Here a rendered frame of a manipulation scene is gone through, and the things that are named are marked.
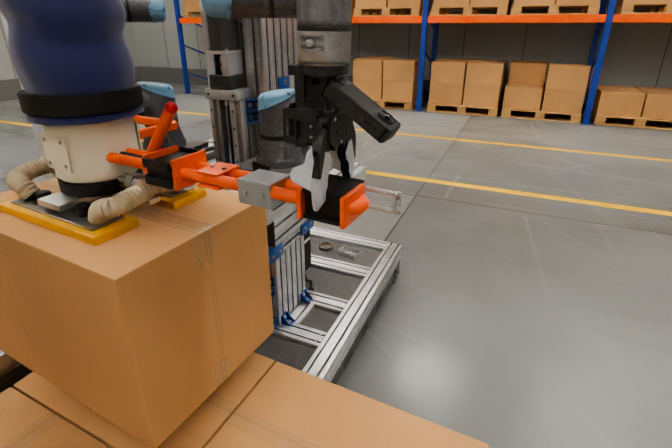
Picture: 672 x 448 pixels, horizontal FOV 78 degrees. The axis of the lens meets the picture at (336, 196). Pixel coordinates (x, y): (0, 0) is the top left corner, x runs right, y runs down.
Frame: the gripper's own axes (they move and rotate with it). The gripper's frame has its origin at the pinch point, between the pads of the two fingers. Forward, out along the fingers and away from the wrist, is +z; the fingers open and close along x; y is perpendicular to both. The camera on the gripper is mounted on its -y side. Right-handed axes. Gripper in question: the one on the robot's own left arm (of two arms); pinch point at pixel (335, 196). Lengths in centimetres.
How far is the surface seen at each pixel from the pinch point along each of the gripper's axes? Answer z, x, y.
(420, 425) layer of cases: 66, -20, -13
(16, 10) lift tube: -27, 11, 58
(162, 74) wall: 118, -749, 948
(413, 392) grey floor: 121, -79, 4
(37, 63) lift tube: -18, 10, 56
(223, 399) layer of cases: 67, -3, 35
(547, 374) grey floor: 121, -117, -45
